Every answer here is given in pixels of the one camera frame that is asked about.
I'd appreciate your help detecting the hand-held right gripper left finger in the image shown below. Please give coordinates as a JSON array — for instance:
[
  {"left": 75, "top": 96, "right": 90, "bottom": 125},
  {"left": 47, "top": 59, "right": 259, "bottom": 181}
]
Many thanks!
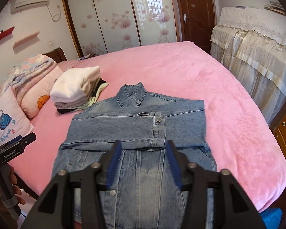
[{"left": 21, "top": 140, "right": 122, "bottom": 229}]

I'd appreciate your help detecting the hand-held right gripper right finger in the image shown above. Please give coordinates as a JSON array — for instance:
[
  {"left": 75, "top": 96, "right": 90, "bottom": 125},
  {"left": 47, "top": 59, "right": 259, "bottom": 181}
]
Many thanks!
[{"left": 166, "top": 140, "right": 265, "bottom": 229}]

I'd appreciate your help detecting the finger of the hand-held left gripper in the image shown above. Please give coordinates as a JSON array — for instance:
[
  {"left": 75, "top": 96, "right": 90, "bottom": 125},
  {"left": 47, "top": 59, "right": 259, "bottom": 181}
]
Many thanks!
[
  {"left": 1, "top": 136, "right": 23, "bottom": 149},
  {"left": 21, "top": 133, "right": 37, "bottom": 148}
]

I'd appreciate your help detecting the blue denim jacket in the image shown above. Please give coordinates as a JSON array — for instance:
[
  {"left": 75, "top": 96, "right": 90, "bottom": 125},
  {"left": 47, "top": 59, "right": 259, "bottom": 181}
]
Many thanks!
[{"left": 52, "top": 81, "right": 217, "bottom": 229}]

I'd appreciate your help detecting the person's left hand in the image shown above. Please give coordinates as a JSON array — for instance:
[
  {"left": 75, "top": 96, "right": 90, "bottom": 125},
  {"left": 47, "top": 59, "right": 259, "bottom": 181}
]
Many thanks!
[{"left": 0, "top": 166, "right": 23, "bottom": 220}]

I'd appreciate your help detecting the pink pillow with blue print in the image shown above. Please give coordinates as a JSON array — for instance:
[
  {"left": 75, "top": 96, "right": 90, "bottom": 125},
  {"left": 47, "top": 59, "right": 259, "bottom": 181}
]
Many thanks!
[{"left": 0, "top": 86, "right": 35, "bottom": 148}]

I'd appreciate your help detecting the pink pillow with orange print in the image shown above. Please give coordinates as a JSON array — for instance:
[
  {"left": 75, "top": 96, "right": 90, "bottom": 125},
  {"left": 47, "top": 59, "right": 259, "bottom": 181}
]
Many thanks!
[{"left": 15, "top": 65, "right": 63, "bottom": 119}]

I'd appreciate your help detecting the grey folded garment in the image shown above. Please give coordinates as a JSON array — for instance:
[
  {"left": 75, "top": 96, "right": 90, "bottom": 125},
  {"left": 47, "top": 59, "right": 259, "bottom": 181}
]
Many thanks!
[{"left": 54, "top": 97, "right": 88, "bottom": 109}]

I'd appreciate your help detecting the white folded sweater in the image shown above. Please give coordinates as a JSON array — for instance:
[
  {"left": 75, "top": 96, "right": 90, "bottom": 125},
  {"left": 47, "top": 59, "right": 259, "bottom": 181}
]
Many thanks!
[{"left": 50, "top": 65, "right": 101, "bottom": 103}]

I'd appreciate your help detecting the floral folded quilt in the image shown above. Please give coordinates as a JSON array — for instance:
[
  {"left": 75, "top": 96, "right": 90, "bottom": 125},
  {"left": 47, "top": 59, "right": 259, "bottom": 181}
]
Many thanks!
[{"left": 0, "top": 54, "right": 57, "bottom": 96}]

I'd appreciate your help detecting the cream and black folded garment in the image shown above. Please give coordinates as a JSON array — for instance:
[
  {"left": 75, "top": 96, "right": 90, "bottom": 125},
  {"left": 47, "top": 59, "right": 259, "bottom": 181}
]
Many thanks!
[{"left": 86, "top": 77, "right": 109, "bottom": 108}]

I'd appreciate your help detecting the pink bed blanket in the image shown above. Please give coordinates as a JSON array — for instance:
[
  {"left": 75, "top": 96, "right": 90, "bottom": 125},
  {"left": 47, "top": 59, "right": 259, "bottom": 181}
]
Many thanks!
[{"left": 8, "top": 40, "right": 286, "bottom": 214}]

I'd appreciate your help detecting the wooden headboard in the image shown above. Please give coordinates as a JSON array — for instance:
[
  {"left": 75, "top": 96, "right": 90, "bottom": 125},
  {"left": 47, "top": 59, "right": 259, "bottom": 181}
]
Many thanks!
[{"left": 43, "top": 47, "right": 67, "bottom": 64}]

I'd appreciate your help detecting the white lace furniture cover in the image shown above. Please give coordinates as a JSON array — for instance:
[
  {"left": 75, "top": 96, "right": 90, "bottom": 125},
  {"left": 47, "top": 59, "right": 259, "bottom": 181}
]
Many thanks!
[{"left": 210, "top": 6, "right": 286, "bottom": 124}]

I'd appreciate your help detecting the white air conditioner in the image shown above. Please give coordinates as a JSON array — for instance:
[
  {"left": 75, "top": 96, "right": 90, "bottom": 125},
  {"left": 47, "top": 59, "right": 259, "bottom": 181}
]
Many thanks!
[{"left": 10, "top": 0, "right": 50, "bottom": 14}]

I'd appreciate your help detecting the floral sliding door wardrobe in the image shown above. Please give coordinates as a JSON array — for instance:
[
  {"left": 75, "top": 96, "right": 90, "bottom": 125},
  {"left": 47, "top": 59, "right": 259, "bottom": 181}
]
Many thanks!
[{"left": 60, "top": 0, "right": 180, "bottom": 58}]

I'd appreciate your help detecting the brown wooden door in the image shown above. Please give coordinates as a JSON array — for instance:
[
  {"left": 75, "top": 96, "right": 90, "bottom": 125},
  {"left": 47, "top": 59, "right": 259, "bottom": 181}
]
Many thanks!
[{"left": 173, "top": 0, "right": 216, "bottom": 54}]

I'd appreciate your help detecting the stack of books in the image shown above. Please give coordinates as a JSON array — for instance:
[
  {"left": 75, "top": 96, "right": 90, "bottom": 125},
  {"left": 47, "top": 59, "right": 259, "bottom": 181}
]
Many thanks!
[{"left": 263, "top": 1, "right": 286, "bottom": 17}]

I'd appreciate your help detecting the pink wall shelf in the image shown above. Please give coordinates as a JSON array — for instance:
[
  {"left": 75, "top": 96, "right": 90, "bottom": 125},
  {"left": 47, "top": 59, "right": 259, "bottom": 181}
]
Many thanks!
[{"left": 13, "top": 31, "right": 40, "bottom": 49}]

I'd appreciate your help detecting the red wall shelf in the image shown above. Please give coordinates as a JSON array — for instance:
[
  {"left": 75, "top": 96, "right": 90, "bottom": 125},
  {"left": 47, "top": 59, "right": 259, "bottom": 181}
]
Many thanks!
[{"left": 0, "top": 26, "right": 15, "bottom": 48}]

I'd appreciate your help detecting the white power cable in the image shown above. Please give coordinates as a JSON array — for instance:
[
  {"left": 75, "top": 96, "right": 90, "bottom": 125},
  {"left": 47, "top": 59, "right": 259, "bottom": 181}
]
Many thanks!
[{"left": 47, "top": 3, "right": 62, "bottom": 22}]

